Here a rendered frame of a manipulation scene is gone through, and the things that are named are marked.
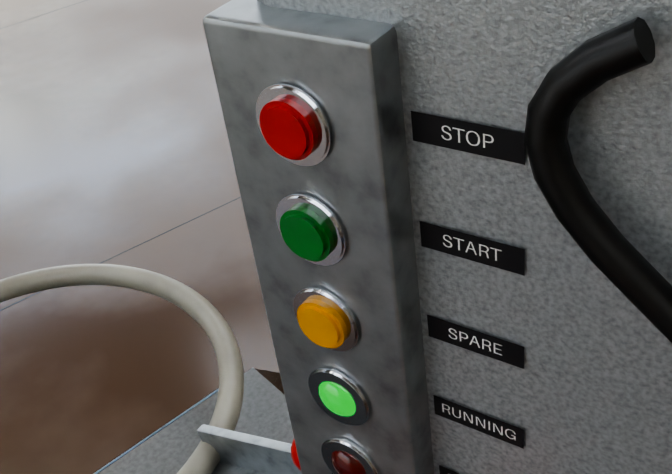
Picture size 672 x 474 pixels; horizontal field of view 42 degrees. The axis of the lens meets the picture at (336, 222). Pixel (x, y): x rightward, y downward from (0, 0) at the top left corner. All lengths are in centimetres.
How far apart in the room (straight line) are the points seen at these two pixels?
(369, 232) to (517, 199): 6
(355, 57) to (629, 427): 19
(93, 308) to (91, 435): 52
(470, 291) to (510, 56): 11
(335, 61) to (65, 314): 249
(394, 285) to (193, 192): 281
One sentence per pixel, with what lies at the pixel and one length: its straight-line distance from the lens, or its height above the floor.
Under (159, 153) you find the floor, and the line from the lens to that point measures 347.
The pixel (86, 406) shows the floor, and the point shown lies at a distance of 245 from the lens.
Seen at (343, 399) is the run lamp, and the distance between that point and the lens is 43.
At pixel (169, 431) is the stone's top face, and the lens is 114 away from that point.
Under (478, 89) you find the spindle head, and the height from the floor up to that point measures 149.
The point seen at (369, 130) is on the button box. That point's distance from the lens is 32.
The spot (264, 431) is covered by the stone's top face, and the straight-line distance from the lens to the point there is 111.
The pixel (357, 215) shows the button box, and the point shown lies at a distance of 35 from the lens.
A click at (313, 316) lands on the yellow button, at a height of 138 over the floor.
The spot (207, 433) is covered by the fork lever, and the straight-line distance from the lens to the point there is 98.
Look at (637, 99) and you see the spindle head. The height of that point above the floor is 150.
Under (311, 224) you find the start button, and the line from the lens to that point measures 36.
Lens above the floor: 163
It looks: 35 degrees down
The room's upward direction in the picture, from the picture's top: 8 degrees counter-clockwise
